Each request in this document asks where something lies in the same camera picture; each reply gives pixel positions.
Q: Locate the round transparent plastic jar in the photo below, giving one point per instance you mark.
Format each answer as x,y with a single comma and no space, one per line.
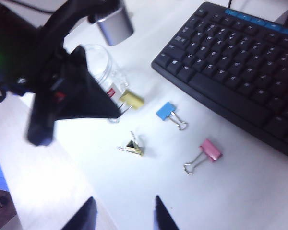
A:
100,64

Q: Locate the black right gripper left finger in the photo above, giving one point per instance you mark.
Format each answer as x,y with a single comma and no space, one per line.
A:
86,215

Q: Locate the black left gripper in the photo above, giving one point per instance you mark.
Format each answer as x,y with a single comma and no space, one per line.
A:
45,107

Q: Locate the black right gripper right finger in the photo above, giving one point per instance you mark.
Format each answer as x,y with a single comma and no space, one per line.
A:
163,218

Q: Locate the blue binder clip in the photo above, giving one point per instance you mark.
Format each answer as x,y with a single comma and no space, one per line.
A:
165,111

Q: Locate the pink binder clip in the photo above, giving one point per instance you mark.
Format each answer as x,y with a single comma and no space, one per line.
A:
211,149

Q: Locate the yellow binder clip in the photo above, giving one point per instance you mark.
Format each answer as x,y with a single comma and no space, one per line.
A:
132,99
135,149

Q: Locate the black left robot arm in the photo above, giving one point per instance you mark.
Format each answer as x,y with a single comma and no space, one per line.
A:
14,36

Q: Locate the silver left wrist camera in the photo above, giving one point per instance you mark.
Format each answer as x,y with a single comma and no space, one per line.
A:
115,26

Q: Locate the black computer keyboard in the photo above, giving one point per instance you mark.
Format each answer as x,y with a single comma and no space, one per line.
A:
230,72

